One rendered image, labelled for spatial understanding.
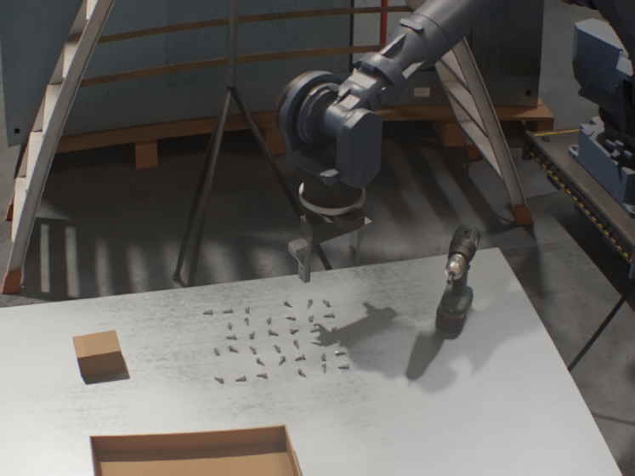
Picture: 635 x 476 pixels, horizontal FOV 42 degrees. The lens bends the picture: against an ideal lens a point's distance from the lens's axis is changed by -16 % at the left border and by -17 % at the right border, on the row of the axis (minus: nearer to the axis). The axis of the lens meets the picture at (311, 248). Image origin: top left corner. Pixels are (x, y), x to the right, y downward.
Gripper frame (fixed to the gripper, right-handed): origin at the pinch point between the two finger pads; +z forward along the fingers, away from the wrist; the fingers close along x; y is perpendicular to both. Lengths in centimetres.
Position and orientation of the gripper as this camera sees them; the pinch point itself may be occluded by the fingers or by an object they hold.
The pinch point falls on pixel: (329, 263)
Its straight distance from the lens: 215.2
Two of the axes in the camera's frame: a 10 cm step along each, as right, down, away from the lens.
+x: -8.3, 3.1, -4.6
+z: -0.2, 8.1, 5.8
